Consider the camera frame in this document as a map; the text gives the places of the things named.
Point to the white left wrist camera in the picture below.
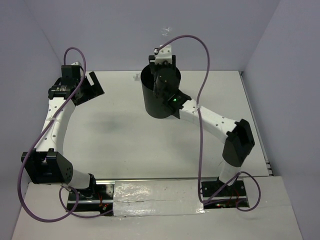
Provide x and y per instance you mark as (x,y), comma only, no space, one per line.
(77,63)

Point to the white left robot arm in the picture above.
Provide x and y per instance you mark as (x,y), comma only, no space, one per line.
(46,163)

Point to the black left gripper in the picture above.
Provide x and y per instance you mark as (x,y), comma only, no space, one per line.
(95,90)

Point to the clear bottle blue cap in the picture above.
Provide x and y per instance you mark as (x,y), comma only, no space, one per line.
(166,31)

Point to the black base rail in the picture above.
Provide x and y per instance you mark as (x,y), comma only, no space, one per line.
(230,197)

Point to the black plastic bin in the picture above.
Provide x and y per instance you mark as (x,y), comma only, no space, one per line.
(155,107)

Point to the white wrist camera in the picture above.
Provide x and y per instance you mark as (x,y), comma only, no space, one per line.
(77,63)
(163,55)

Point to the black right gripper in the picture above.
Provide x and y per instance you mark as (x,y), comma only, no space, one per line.
(154,66)

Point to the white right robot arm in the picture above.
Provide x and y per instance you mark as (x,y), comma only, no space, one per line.
(236,136)

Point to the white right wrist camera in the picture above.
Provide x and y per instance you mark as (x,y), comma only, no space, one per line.
(163,55)

